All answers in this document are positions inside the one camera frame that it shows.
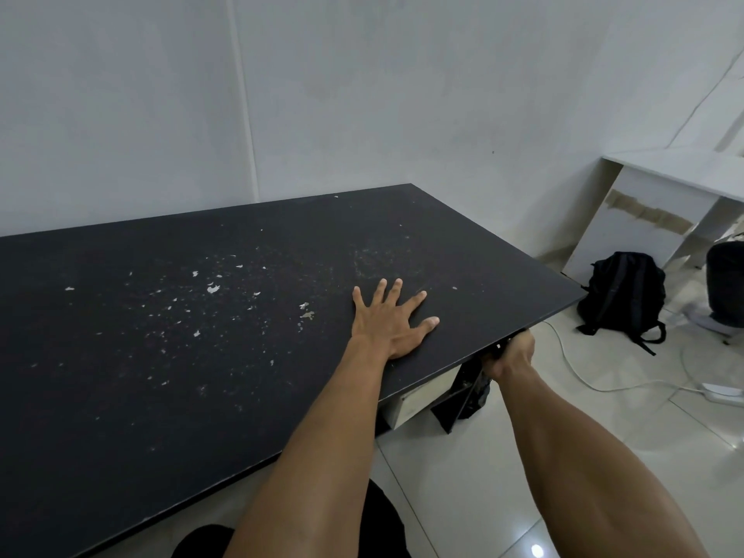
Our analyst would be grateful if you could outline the person's right hand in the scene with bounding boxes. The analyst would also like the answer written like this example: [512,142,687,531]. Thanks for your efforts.
[484,329,536,383]

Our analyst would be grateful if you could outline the person's left hand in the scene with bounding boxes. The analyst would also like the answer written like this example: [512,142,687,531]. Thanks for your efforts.
[351,278,441,361]

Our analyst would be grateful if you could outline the small black handheld object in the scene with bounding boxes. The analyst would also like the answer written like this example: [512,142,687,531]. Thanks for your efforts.
[479,337,512,367]

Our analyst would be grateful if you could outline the person's right forearm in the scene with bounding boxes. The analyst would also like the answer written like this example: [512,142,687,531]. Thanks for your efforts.
[493,361,711,558]

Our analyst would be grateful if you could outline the person's left forearm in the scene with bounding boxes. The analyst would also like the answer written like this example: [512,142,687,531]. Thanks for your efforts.
[223,336,397,558]

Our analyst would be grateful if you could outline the black flat panel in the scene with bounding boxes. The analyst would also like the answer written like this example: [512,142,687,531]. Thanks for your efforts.
[429,372,484,434]

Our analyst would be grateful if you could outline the white drawer unit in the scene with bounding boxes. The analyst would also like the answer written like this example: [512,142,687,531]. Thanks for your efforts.
[379,366,461,431]

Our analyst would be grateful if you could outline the black backpack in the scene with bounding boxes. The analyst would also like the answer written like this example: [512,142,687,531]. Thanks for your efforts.
[576,251,667,357]

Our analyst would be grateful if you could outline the person's black shorts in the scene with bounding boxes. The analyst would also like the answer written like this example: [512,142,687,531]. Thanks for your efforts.
[171,478,412,558]

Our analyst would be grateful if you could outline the white desk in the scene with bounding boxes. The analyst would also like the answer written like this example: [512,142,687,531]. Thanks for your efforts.
[561,146,744,285]

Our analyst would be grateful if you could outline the white power strip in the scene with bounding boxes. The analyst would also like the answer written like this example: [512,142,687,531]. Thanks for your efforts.
[700,381,744,403]

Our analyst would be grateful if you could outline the black cylindrical container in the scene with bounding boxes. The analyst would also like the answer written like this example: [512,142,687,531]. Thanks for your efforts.
[706,240,744,329]

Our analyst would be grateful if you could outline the white cable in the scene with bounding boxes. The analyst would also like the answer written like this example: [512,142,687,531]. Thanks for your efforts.
[541,320,705,394]

